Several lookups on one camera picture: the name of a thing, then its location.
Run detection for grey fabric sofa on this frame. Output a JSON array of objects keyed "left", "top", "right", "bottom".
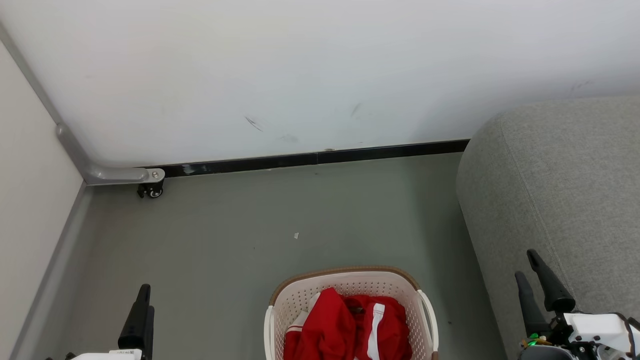
[{"left": 456, "top": 95, "right": 640, "bottom": 360}]

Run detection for grey floor trim strip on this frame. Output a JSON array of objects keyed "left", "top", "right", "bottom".
[{"left": 9, "top": 182, "right": 95, "bottom": 360}]

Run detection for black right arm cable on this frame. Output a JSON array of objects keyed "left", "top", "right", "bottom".
[{"left": 617, "top": 313, "right": 640, "bottom": 357}]

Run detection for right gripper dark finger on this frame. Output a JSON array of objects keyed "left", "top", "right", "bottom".
[
  {"left": 526, "top": 249, "right": 576, "bottom": 313},
  {"left": 515, "top": 271, "right": 551, "bottom": 338}
]

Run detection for white perforated laundry basket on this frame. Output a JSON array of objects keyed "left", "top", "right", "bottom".
[{"left": 264, "top": 266, "right": 440, "bottom": 360}]

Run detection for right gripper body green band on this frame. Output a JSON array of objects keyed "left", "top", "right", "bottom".
[{"left": 520, "top": 312, "right": 640, "bottom": 360}]

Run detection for red shorts with white trim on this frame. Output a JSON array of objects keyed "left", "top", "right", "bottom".
[{"left": 345, "top": 295, "right": 414, "bottom": 360}]

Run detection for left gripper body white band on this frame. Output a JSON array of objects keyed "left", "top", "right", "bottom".
[{"left": 65, "top": 349, "right": 143, "bottom": 360}]

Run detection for grey metal frame leg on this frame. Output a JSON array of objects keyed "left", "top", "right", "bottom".
[{"left": 0, "top": 20, "right": 166, "bottom": 186}]

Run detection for black baseboard strip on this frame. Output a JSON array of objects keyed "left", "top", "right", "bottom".
[{"left": 145, "top": 139, "right": 471, "bottom": 179}]

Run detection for red basketball jersey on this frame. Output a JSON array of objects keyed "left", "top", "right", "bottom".
[{"left": 284, "top": 287, "right": 357, "bottom": 360}]

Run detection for black caster wheel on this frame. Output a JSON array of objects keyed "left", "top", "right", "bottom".
[{"left": 137, "top": 182, "right": 165, "bottom": 199}]

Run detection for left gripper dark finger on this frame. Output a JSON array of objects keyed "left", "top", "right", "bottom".
[
  {"left": 142, "top": 306, "right": 155, "bottom": 360},
  {"left": 118, "top": 284, "right": 151, "bottom": 351}
]

